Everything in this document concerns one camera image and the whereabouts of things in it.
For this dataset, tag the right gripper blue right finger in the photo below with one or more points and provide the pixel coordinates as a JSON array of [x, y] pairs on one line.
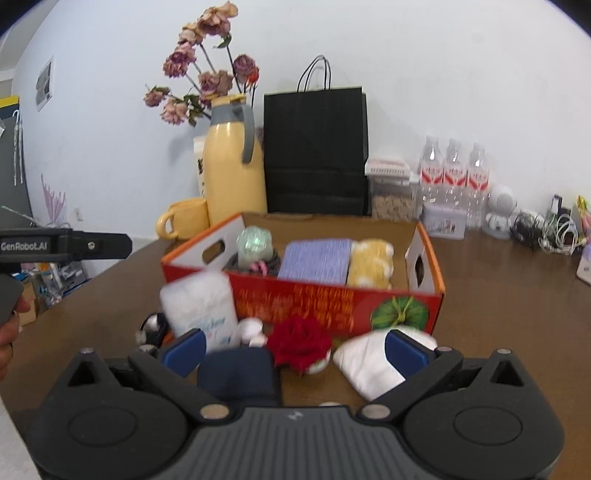
[[407, 355]]

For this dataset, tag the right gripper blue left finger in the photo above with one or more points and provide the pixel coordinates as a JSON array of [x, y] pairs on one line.
[[185, 353]]

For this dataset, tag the clear cotton swab container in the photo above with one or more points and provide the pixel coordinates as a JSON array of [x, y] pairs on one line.
[[202, 300]]

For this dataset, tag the navy blue cloth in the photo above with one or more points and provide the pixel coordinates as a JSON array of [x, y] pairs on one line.
[[241, 377]]

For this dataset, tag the person's left hand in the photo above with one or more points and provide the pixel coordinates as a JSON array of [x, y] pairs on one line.
[[8, 334]]

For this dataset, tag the red cardboard box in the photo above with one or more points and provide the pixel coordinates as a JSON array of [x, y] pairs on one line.
[[418, 287]]

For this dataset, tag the yellow fluffy towel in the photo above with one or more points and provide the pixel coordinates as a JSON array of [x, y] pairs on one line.
[[371, 264]]

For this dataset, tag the red artificial rose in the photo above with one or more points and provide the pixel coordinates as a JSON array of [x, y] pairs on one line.
[[299, 343]]

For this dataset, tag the purple folded towel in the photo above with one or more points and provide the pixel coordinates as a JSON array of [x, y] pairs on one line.
[[322, 261]]

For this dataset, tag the iridescent green ball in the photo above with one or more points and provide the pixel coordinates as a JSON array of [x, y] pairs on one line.
[[254, 244]]

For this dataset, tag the small decorated tin box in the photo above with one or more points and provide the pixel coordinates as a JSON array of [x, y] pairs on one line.
[[444, 221]]

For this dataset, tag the yellow ceramic mug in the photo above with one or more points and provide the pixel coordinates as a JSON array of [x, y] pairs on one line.
[[183, 220]]

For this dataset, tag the clear food storage container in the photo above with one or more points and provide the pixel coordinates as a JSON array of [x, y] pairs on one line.
[[393, 189]]

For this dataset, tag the white robot figurine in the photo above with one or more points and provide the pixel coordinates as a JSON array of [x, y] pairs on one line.
[[501, 204]]

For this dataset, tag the water bottle left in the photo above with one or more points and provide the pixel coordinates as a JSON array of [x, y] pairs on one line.
[[431, 171]]

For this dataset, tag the water bottle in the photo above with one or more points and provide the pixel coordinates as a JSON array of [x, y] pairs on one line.
[[431, 171], [454, 174], [477, 186]]

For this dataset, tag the water bottle middle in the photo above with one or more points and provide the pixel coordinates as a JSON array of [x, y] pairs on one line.
[[454, 174]]

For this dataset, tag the yellow thermos jug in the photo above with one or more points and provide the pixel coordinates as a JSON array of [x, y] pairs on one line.
[[233, 161]]

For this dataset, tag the water bottle right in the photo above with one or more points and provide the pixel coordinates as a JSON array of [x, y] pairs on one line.
[[477, 186]]

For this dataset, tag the purple tissue pack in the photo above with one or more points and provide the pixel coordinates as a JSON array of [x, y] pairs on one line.
[[583, 272]]

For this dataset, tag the black paper shopping bag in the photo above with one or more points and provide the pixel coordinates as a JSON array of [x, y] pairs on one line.
[[315, 146]]

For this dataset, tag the dried pink rose bouquet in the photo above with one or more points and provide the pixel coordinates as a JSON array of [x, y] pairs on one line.
[[203, 58]]

